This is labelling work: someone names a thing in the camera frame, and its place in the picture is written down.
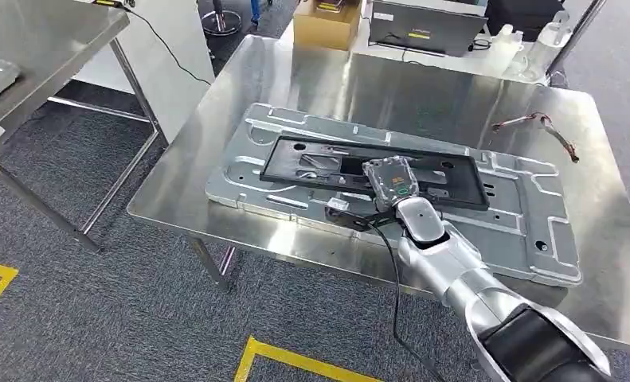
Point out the black bag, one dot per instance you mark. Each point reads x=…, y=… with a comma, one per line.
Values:
x=525, y=16

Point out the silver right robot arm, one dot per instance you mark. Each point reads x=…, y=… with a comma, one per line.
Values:
x=467, y=274

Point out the steel side table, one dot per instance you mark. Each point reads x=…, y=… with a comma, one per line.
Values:
x=45, y=47

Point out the steel work table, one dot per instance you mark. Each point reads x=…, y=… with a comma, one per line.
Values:
x=399, y=89

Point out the grey laptop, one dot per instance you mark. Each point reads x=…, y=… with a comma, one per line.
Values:
x=425, y=26

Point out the rusty brown metal bracket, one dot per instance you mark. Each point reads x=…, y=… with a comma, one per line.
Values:
x=557, y=137

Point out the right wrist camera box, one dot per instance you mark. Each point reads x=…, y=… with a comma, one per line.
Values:
x=346, y=215

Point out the white cabinet panel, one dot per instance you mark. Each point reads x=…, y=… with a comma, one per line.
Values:
x=172, y=31

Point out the small clear plastic bottle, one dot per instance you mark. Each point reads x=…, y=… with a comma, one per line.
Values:
x=502, y=50

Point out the cardboard box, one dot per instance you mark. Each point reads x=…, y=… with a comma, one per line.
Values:
x=325, y=29

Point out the chrome stool base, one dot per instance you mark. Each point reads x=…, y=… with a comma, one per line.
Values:
x=220, y=22

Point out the black rectangular frame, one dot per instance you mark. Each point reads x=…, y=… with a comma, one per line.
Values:
x=452, y=184

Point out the slanted metal pole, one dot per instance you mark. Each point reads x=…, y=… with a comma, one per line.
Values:
x=578, y=37

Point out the large stamped metal plate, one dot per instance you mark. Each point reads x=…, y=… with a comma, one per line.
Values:
x=525, y=221

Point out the white desk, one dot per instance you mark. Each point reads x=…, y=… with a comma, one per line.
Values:
x=452, y=63

